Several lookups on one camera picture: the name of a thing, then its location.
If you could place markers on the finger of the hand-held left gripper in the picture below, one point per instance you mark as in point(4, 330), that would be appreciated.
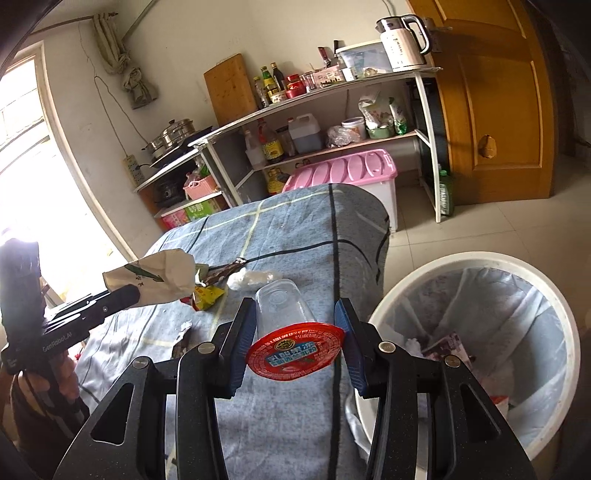
point(122, 295)

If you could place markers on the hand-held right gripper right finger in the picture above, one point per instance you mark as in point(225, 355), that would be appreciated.
point(351, 350)

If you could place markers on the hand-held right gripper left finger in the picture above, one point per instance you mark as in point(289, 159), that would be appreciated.
point(240, 355)

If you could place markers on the beige paper bag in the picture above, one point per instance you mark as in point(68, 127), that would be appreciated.
point(157, 277)

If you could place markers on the clear jelly cup red lid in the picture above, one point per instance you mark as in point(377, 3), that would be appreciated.
point(295, 350)

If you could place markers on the small torn wrapper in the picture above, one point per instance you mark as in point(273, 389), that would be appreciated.
point(184, 330)

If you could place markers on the white foam net sleeve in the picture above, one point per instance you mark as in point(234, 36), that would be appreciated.
point(413, 346)

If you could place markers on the yellow snack wrapper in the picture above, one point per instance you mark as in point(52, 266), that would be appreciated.
point(207, 295)

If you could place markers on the white plastic bag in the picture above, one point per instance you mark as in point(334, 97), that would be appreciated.
point(251, 278)

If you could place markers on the green wrapper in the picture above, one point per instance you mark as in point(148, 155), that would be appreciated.
point(202, 270)

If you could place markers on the brown stick wrapper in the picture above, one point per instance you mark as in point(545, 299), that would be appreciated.
point(226, 272)

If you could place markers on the white rim waste bin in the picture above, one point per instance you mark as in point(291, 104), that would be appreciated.
point(485, 261)

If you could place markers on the clear plastic bin liner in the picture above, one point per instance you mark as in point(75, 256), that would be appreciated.
point(521, 332)

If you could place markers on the person's left hand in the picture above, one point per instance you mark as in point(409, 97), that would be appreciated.
point(69, 378)

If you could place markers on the green and red carton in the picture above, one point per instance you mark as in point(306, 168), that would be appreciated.
point(194, 212)

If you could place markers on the black kitchen appliance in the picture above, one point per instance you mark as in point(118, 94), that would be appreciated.
point(166, 191)

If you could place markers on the low metal shelf rack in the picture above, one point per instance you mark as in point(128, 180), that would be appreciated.
point(152, 181)

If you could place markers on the blue plaid blanket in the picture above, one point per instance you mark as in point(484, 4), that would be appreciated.
point(286, 240)

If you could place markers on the pink plastic basket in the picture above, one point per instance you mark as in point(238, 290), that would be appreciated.
point(201, 188)

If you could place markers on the steel pan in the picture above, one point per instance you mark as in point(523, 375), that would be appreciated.
point(154, 147)

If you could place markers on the tall metal shelf rack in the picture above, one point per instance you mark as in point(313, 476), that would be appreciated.
point(226, 161)

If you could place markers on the pink lid storage box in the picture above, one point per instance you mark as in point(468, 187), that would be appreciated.
point(346, 173)

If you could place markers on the yellow oil bottle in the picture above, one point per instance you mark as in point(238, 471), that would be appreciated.
point(275, 181)

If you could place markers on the green soda bottle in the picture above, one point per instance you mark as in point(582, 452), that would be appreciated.
point(445, 194)

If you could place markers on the white plastic bottle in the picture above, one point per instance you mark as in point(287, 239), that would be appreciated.
point(253, 152)

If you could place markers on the yellow label sauce bottle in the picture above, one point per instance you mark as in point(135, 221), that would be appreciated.
point(271, 145)

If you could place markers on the clear plastic bag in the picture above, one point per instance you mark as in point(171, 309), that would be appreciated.
point(341, 136)

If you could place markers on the dark glass jar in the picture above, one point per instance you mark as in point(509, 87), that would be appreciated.
point(288, 141)

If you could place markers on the green bowl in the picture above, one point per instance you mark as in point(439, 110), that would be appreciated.
point(379, 132)

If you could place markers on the dark liquid plastic jug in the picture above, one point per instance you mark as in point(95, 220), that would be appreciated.
point(304, 134)

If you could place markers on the white plastic tub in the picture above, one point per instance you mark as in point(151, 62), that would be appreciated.
point(353, 125)

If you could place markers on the wooden cutting board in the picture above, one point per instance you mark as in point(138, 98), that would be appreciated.
point(231, 87)

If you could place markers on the green and white packet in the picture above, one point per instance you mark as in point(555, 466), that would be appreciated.
point(398, 117)

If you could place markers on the white food bag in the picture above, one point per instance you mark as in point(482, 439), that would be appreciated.
point(374, 110)

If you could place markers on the hanging grey-green cloth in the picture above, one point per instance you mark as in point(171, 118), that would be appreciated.
point(115, 50)

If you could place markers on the wooden door knob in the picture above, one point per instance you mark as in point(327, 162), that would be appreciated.
point(487, 146)

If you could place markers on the small round tin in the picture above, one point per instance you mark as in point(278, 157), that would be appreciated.
point(277, 97)

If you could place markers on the dark glass bottle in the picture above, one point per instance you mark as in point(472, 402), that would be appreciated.
point(278, 77)

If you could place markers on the red jar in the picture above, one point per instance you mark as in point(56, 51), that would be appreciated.
point(293, 86)

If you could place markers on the printed condiment box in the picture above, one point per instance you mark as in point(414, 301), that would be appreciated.
point(323, 79)

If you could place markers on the wooden door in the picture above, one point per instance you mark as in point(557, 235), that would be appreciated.
point(489, 92)

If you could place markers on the white electric kettle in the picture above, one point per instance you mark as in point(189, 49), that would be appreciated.
point(404, 41)

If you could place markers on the wall power strip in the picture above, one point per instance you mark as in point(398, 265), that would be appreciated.
point(133, 168)

